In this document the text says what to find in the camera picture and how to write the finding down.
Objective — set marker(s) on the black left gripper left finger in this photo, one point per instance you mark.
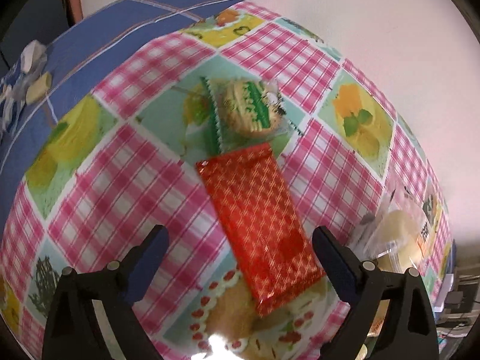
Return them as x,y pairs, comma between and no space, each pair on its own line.
72,329

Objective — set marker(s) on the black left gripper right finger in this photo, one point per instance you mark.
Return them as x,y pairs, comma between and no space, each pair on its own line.
408,331

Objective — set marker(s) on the orange-red patterned snack packet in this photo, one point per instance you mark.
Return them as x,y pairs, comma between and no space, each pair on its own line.
259,219

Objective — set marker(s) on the round steamed cake packet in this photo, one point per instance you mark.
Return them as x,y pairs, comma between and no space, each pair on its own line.
400,235

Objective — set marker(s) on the crumpled white paper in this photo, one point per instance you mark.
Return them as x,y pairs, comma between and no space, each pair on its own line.
23,85

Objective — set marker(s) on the blue plaid cloth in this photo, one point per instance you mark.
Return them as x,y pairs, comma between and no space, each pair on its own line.
80,58

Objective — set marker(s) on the green edged cookie packet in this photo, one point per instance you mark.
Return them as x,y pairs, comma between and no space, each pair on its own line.
244,112

